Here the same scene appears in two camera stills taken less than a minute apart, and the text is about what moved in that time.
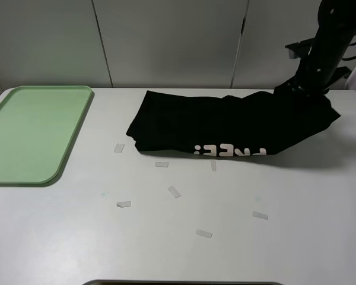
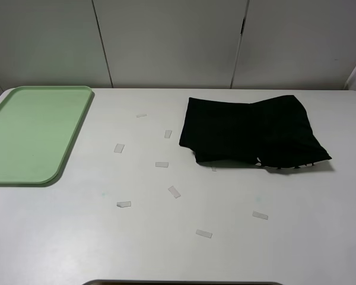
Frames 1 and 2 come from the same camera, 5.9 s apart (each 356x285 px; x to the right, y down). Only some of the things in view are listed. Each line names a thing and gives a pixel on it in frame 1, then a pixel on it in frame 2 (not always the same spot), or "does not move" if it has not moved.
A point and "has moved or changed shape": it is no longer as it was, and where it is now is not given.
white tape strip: (205, 234) does not move
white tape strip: (124, 204) does not move
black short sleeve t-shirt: (249, 124) has moved or changed shape
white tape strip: (260, 215) does not move
